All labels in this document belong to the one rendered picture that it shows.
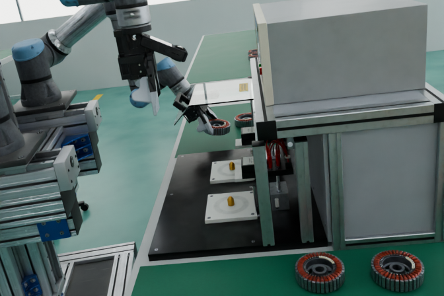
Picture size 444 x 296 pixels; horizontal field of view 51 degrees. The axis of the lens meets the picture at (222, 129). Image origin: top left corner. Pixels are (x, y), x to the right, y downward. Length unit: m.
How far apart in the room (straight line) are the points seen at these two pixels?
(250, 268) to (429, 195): 0.47
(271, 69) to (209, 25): 4.89
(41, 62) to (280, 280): 1.19
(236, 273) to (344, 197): 0.32
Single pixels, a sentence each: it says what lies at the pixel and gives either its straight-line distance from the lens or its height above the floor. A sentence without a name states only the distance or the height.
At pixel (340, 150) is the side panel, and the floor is 1.02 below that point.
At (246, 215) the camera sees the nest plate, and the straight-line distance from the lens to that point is 1.34.
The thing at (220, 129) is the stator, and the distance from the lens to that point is 1.85.
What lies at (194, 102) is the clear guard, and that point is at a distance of 1.44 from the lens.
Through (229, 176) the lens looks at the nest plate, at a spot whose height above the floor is 0.78.
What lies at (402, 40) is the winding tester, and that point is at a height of 1.24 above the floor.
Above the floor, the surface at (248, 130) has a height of 0.92.
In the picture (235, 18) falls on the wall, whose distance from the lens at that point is 5.98.
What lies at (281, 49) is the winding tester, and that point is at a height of 1.25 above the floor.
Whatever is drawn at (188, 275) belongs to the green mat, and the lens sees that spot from 1.21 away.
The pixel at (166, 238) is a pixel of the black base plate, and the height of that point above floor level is 0.77.
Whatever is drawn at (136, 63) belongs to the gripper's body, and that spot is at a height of 1.27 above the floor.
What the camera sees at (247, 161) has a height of 0.92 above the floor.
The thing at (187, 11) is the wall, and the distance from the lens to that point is 6.00.
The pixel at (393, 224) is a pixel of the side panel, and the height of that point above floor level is 0.80.
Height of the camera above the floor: 1.48
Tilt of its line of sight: 21 degrees down
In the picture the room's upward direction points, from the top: 8 degrees counter-clockwise
